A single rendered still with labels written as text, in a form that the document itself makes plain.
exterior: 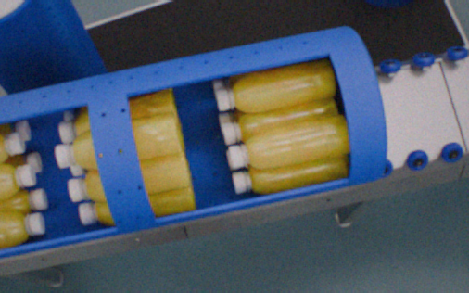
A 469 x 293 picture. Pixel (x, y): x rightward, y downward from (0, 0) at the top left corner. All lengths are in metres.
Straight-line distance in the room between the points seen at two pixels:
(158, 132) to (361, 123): 0.33
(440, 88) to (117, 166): 0.72
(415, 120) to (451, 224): 1.00
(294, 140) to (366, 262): 1.20
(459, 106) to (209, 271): 1.11
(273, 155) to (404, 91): 0.41
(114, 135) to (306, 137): 0.32
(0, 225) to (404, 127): 0.82
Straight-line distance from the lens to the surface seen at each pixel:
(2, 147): 1.25
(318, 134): 1.18
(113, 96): 1.13
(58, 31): 1.64
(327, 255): 2.30
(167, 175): 1.16
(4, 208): 1.33
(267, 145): 1.17
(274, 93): 1.19
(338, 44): 1.16
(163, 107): 1.19
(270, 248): 2.29
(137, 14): 2.38
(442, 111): 1.47
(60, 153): 1.17
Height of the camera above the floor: 2.27
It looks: 75 degrees down
